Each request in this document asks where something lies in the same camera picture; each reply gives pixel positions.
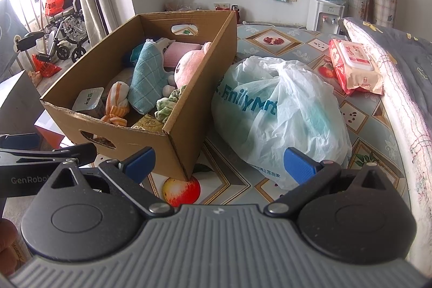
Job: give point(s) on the red drink cans pack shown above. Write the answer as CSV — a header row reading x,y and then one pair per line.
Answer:
x,y
222,6

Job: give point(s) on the grey cabinet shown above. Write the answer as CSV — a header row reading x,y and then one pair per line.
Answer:
x,y
17,102

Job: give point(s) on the white striped small box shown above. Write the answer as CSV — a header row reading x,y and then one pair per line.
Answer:
x,y
166,45

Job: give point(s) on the orange striped cloth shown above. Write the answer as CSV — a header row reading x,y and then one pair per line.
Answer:
x,y
116,102

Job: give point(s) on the grey star quilt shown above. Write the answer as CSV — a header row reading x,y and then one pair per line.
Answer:
x,y
411,65

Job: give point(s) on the white plastic shopping bag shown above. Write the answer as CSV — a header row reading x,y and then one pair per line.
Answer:
x,y
270,126

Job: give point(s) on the pink folded towel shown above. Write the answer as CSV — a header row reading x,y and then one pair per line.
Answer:
x,y
182,53

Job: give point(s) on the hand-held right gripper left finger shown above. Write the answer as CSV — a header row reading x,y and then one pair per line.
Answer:
x,y
140,165

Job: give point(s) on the red thermos bottle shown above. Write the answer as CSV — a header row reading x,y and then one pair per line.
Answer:
x,y
235,13

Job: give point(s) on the black padded armrest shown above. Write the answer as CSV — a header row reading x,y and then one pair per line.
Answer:
x,y
28,40

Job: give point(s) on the green checked cloth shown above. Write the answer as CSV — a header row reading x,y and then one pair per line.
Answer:
x,y
168,104

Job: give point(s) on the pink wet wipes pack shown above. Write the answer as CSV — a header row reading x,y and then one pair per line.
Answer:
x,y
356,67

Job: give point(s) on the brown cardboard box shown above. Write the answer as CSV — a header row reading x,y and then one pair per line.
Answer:
x,y
199,82

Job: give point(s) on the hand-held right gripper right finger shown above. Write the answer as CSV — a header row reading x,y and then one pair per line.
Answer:
x,y
300,166

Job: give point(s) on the person's left hand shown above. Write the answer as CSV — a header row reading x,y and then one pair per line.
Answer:
x,y
7,247

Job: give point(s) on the wheelchair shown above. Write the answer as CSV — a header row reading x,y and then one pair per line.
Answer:
x,y
64,31

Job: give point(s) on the pink plush toy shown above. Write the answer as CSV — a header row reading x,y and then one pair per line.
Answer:
x,y
190,67

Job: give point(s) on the fruit printed mat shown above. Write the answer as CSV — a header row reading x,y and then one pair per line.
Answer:
x,y
361,126

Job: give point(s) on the yellow printed packet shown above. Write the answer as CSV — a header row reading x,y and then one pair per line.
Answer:
x,y
148,124

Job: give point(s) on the teal checked towel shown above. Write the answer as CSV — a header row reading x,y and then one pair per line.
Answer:
x,y
148,78

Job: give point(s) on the red plastic bag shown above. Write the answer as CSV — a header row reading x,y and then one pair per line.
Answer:
x,y
47,67

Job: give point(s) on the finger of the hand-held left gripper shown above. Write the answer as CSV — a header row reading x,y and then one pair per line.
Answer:
x,y
82,152
20,140

